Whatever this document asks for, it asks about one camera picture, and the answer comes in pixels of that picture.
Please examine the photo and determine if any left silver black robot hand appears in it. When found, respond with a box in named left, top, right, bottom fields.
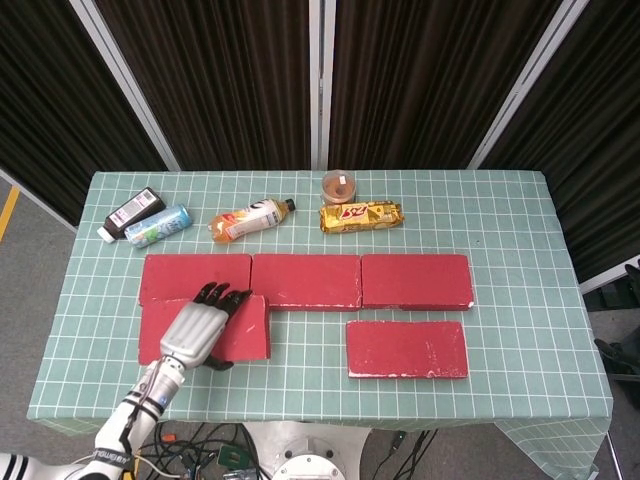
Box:
left=159, top=282, right=255, bottom=372

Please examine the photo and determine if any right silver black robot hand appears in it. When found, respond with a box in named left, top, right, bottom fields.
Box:
left=594, top=263, right=640, bottom=381

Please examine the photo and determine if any red brick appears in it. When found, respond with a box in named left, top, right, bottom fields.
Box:
left=249, top=253, right=363, bottom=312
left=137, top=253, right=253, bottom=307
left=345, top=319, right=470, bottom=379
left=360, top=253, right=475, bottom=312
left=137, top=293, right=273, bottom=367

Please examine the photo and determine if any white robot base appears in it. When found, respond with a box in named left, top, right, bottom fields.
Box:
left=247, top=422, right=374, bottom=480

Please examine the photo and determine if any blue green drink can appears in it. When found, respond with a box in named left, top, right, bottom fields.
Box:
left=123, top=203, right=194, bottom=250

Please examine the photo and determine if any orange juice plastic bottle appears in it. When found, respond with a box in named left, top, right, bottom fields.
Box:
left=207, top=197, right=297, bottom=245

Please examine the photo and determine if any grey metal table leg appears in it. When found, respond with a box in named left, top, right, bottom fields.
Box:
left=604, top=432, right=626, bottom=480

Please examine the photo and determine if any dark brown bottle white cap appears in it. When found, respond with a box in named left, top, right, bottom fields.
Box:
left=96, top=186, right=167, bottom=245

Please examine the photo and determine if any green circuit board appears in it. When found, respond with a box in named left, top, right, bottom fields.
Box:
left=218, top=446, right=250, bottom=469

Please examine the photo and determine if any green checked tablecloth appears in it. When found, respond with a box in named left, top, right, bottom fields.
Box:
left=27, top=169, right=615, bottom=480

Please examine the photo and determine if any dark ribbed partition panel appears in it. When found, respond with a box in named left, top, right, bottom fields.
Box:
left=0, top=0, right=169, bottom=226
left=328, top=0, right=566, bottom=171
left=94, top=0, right=312, bottom=171
left=479, top=0, right=640, bottom=284

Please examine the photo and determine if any yellow snack packet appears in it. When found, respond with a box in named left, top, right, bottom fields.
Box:
left=319, top=200, right=405, bottom=235

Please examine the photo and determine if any clear round snack jar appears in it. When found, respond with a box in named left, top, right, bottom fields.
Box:
left=321, top=169, right=359, bottom=206

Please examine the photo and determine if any yellow floor tape strip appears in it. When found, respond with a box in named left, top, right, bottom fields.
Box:
left=0, top=185, right=21, bottom=242

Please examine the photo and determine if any white partition bottom rail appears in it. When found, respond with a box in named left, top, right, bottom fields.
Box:
left=579, top=257, right=640, bottom=295
left=0, top=167, right=79, bottom=234

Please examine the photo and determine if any black cable tangle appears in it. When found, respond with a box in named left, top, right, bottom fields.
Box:
left=127, top=422, right=261, bottom=480

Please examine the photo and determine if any white floor cable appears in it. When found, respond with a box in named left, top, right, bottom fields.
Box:
left=130, top=452, right=176, bottom=479

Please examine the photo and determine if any black cable bundle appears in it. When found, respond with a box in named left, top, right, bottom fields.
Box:
left=384, top=428, right=437, bottom=480

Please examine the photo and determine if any white partition frame post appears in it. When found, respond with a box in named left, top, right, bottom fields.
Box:
left=467, top=0, right=592, bottom=170
left=308, top=0, right=335, bottom=170
left=68, top=0, right=181, bottom=172

